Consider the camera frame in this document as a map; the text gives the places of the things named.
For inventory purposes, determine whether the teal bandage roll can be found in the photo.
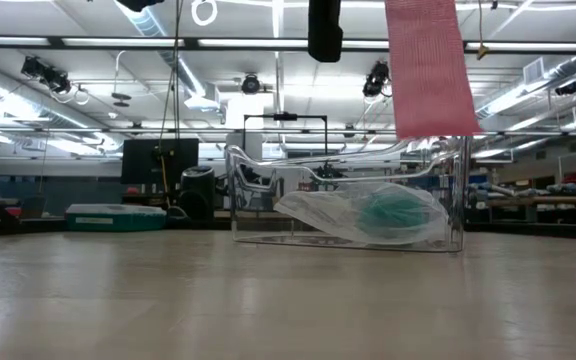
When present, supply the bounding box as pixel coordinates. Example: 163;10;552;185
357;193;432;237

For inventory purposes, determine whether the teal wipes pack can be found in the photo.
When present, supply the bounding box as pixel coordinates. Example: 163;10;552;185
65;203;169;232

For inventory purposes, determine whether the black hanging cable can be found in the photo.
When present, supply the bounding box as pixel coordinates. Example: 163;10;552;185
157;0;185;207

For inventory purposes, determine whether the black monitor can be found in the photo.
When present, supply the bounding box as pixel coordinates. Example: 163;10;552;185
121;138;200;185

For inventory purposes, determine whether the black rectangular stand frame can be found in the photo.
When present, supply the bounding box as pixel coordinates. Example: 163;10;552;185
242;113;329;154

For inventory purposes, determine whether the white hanging ring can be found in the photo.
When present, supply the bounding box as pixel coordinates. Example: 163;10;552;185
190;0;219;27

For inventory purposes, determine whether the black overhead light bar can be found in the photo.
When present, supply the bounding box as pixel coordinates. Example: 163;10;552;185
0;35;576;53

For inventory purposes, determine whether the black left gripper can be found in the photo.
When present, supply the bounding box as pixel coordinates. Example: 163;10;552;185
307;0;344;64

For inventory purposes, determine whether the pink elastic bandage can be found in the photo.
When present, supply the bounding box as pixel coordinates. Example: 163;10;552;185
384;0;482;141

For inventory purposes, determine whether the yellow hanging tag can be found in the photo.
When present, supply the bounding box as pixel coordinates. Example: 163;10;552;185
476;0;491;61

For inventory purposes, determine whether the clear plastic bag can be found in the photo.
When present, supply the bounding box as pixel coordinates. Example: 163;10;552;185
273;181;451;246

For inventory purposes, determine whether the wooden workbench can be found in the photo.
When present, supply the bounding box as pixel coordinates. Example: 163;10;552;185
485;194;576;224

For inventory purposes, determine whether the clear plastic bin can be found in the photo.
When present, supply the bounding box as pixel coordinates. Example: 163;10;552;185
225;134;472;254

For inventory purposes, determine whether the black ceiling camera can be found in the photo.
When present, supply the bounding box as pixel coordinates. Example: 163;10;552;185
240;73;262;95
362;59;394;99
20;55;90;106

